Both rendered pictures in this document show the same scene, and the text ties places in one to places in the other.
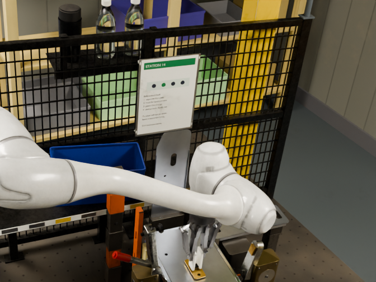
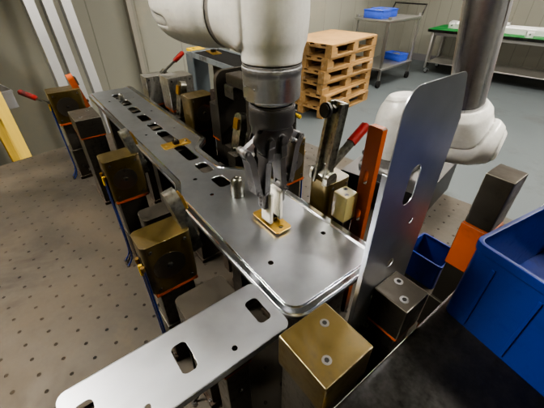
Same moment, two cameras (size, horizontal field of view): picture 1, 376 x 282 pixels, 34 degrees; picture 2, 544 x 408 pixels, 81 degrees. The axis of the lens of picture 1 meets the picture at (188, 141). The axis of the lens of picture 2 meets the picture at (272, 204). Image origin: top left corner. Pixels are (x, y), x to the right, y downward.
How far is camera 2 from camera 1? 2.09 m
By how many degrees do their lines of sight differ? 110
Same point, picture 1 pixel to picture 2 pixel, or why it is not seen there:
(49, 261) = not seen: hidden behind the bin
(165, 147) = (442, 131)
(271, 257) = (146, 233)
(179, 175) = (382, 242)
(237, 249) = (206, 289)
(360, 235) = not seen: outside the picture
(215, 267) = (241, 232)
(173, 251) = (315, 240)
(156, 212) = not seen: hidden behind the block
